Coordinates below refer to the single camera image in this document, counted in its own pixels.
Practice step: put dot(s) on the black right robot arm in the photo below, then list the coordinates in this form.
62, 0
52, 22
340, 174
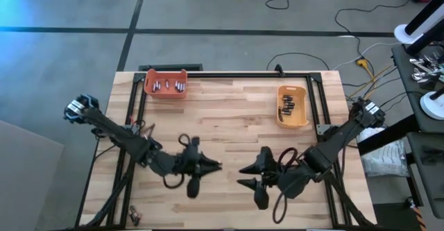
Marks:
333, 144

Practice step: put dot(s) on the yellow power plug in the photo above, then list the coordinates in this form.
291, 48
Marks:
361, 63

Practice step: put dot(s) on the silver cutlery piece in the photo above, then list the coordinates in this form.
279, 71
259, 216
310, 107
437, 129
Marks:
421, 76
418, 63

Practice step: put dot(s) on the grey board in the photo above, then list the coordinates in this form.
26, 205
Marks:
27, 182

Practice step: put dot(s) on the orange plastic bin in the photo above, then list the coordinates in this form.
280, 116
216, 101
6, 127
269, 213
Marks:
170, 94

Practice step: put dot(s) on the black floor mat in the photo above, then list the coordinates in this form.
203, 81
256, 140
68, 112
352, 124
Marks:
392, 220

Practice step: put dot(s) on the clear plastic bag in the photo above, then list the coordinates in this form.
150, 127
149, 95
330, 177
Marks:
385, 161

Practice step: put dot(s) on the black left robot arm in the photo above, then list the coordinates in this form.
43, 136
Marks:
128, 141

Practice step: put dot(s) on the black lamp pole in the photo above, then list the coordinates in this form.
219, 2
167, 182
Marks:
423, 40

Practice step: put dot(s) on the yellow plastic bin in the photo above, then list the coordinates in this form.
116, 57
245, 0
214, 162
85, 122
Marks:
298, 120

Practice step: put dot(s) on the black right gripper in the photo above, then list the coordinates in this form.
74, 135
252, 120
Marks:
268, 175

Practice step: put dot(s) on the grey metal bracket plate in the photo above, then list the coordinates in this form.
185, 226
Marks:
320, 129

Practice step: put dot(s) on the black side table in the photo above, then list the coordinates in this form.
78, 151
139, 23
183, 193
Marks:
430, 175

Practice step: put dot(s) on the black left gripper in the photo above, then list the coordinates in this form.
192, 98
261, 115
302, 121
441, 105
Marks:
190, 163

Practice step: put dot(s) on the black diagonal support pole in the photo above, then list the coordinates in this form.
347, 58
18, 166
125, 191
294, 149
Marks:
392, 134

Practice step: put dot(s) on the yellow black hazard tape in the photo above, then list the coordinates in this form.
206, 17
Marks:
419, 217

